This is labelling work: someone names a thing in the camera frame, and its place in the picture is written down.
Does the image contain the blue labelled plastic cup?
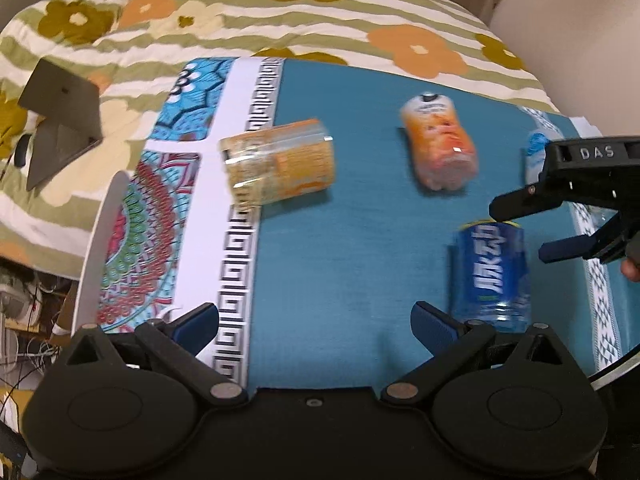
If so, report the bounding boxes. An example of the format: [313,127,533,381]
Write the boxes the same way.
[450,219,532,333]

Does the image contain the floral striped quilt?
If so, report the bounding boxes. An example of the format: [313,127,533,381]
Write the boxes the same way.
[1,0,553,279]

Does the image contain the teal patterned tablecloth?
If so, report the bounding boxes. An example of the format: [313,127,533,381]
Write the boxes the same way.
[94,55,640,391]

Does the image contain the yellow orange labelled cup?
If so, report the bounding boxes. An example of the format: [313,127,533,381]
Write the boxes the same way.
[219,119,335,210]

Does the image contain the orange labelled plastic cup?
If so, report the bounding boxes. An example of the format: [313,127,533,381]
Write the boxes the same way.
[400,92,478,191]

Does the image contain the black computer mouse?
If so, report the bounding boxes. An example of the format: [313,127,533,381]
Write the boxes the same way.
[13,133,32,168]

